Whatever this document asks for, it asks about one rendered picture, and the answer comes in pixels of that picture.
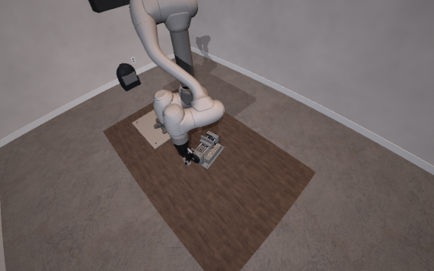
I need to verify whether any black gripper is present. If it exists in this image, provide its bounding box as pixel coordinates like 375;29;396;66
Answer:
173;141;194;166

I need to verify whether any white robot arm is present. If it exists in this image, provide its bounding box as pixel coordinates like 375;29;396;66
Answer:
130;0;225;145

